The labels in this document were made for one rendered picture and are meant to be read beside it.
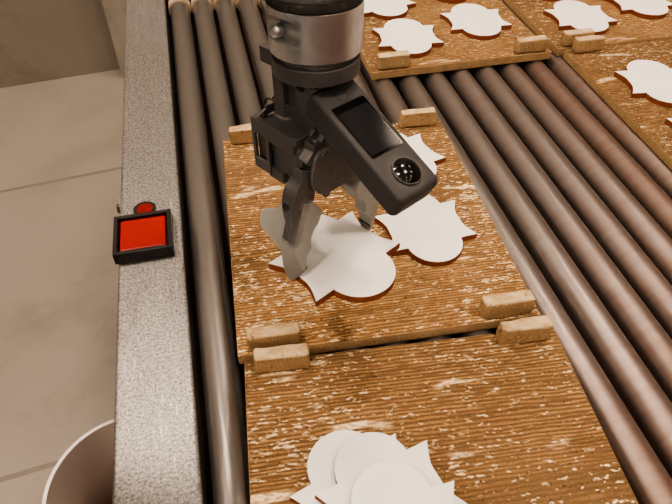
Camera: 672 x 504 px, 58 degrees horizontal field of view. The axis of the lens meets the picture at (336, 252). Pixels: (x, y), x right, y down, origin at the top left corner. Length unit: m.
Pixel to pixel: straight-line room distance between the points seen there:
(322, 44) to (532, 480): 0.43
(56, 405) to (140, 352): 1.16
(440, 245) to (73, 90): 2.56
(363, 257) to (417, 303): 0.14
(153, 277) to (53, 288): 1.38
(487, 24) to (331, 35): 0.87
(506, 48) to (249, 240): 0.68
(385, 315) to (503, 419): 0.17
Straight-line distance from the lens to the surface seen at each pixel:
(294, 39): 0.47
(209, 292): 0.77
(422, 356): 0.68
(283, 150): 0.54
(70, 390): 1.90
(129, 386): 0.71
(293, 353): 0.64
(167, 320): 0.76
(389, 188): 0.46
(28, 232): 2.41
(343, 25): 0.47
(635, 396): 0.75
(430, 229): 0.80
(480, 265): 0.78
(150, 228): 0.85
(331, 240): 0.62
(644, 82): 1.21
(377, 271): 0.59
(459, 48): 1.24
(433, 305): 0.73
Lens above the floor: 1.49
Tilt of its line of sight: 46 degrees down
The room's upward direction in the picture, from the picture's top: straight up
